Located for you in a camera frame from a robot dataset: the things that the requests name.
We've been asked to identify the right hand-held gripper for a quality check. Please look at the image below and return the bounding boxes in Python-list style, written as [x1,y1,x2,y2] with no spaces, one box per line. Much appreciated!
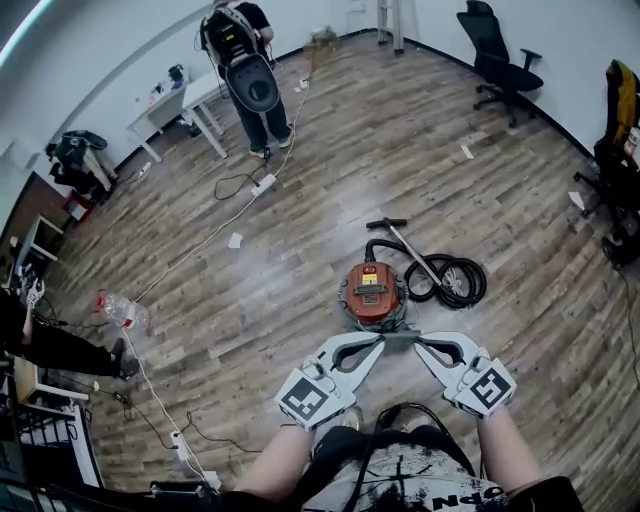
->
[413,330,518,422]

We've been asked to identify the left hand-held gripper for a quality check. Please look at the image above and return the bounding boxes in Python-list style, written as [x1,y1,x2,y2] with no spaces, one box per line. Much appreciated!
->
[273,333,386,433]

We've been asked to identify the orange vacuum cleaner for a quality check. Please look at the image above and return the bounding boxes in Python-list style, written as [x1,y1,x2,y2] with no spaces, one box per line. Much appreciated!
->
[343,261,405,322]

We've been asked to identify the person's left forearm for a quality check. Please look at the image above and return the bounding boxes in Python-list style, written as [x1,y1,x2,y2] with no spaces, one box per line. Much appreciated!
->
[231,424,315,505]

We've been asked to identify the person's right forearm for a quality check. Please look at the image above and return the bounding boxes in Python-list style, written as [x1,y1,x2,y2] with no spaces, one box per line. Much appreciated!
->
[476,407,545,497]

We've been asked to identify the person's beige shoe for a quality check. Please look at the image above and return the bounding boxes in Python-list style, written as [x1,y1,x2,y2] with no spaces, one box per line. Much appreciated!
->
[339,405,365,432]

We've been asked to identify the person's black trousers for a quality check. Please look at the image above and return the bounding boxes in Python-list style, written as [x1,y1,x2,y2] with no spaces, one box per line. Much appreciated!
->
[308,402,477,477]

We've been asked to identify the person's black white printed shirt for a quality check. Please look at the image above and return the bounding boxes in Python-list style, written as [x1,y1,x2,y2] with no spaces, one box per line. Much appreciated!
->
[214,439,587,512]

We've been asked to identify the white power strip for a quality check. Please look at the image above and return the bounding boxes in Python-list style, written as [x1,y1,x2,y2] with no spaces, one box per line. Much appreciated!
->
[168,429,188,462]
[250,172,280,198]

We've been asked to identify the clear water bottle red cap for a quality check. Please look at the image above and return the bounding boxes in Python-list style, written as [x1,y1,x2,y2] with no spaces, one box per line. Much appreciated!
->
[94,288,152,332]

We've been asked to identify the black office chair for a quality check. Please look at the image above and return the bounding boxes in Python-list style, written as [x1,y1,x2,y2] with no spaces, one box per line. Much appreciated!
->
[573,59,640,267]
[456,0,546,130]

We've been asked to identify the grey shell backpack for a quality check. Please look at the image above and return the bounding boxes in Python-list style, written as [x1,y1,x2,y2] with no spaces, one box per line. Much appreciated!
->
[199,2,282,114]

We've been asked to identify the yellow jacket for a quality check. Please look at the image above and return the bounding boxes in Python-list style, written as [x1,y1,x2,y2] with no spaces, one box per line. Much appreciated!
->
[605,59,640,147]

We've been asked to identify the white desk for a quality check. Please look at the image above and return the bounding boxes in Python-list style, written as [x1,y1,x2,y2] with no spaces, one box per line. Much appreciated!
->
[124,69,232,165]

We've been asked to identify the red stool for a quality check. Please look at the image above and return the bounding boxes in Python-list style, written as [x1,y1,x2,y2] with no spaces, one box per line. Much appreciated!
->
[61,193,95,225]

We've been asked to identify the metal ladder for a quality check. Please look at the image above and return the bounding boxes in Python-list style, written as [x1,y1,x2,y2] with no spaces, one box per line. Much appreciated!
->
[375,0,407,55]

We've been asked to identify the small white table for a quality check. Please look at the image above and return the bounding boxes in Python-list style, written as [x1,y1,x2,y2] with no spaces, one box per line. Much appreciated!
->
[8,213,67,265]

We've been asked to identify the black vacuum hose with wand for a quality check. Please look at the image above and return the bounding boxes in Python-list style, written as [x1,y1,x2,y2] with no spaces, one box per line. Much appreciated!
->
[364,216,488,311]

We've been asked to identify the white cable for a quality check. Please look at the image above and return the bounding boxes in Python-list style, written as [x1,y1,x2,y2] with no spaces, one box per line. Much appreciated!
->
[119,192,261,481]

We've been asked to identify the black cable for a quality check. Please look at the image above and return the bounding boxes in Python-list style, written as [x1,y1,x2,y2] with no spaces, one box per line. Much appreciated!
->
[213,166,267,202]

